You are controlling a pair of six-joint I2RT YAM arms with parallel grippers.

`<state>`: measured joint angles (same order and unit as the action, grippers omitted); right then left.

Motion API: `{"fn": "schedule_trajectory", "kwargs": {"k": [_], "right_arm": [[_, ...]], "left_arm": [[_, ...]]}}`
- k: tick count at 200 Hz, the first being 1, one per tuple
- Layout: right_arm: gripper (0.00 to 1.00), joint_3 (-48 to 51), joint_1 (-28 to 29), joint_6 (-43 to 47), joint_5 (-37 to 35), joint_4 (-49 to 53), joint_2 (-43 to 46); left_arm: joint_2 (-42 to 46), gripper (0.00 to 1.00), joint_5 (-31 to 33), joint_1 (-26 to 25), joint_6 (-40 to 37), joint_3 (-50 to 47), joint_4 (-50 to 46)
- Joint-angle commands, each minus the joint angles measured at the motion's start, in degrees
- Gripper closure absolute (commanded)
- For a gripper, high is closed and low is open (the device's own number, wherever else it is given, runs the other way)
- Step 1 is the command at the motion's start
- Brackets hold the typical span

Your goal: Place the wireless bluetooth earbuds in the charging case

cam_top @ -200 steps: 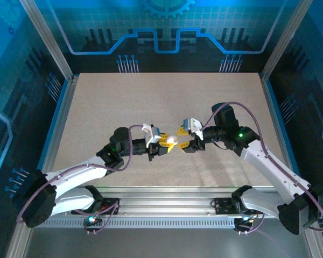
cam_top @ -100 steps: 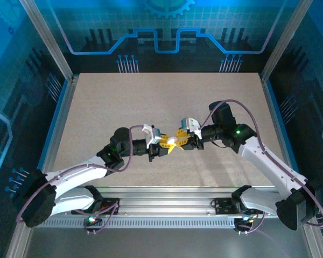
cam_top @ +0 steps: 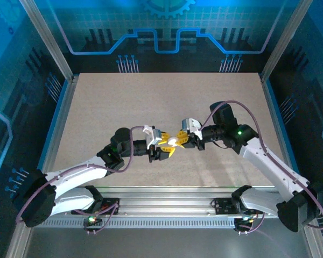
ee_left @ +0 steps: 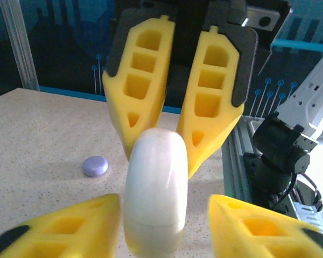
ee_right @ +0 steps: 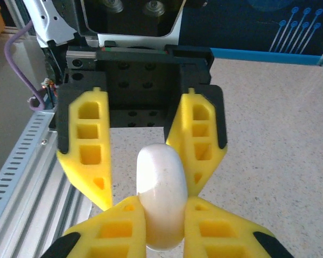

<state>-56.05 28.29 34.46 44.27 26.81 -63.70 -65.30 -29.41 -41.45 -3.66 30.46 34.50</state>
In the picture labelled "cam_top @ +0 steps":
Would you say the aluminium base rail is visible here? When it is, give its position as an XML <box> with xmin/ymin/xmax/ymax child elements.
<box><xmin>69</xmin><ymin>186</ymin><xmax>286</xmax><ymax>217</ymax></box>

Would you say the aluminium side rail blue trim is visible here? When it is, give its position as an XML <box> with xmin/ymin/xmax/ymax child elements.
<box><xmin>5</xmin><ymin>75</ymin><xmax>79</xmax><ymax>258</ymax></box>
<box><xmin>259</xmin><ymin>72</ymin><xmax>323</xmax><ymax>258</ymax></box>

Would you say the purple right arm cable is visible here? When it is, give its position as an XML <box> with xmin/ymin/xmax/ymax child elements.
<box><xmin>200</xmin><ymin>100</ymin><xmax>323</xmax><ymax>230</ymax></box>

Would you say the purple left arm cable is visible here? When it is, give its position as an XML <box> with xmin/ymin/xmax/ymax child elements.
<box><xmin>17</xmin><ymin>126</ymin><xmax>148</xmax><ymax>224</ymax></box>

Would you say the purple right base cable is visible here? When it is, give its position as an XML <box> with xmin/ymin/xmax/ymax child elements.
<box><xmin>235</xmin><ymin>212</ymin><xmax>266</xmax><ymax>234</ymax></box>

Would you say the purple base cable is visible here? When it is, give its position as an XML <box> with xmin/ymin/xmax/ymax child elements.
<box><xmin>82</xmin><ymin>203</ymin><xmax>121</xmax><ymax>235</ymax></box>
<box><xmin>235</xmin><ymin>212</ymin><xmax>266</xmax><ymax>234</ymax></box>

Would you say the aluminium frame post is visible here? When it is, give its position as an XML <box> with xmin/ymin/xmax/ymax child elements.
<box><xmin>19</xmin><ymin>0</ymin><xmax>75</xmax><ymax>81</ymax></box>
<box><xmin>259</xmin><ymin>0</ymin><xmax>313</xmax><ymax>81</ymax></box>

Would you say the grey slotted cable duct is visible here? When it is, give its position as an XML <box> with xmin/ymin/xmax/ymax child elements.
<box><xmin>43</xmin><ymin>217</ymin><xmax>244</xmax><ymax>230</ymax></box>

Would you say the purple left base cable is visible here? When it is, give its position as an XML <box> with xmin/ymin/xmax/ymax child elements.
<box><xmin>82</xmin><ymin>203</ymin><xmax>121</xmax><ymax>235</ymax></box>

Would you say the grey metal shelf plate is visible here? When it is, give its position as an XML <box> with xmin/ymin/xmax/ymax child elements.
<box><xmin>26</xmin><ymin>227</ymin><xmax>312</xmax><ymax>258</ymax></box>

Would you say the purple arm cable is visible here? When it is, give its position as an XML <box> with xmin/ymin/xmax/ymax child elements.
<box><xmin>17</xmin><ymin>126</ymin><xmax>148</xmax><ymax>224</ymax></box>
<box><xmin>200</xmin><ymin>100</ymin><xmax>323</xmax><ymax>230</ymax></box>

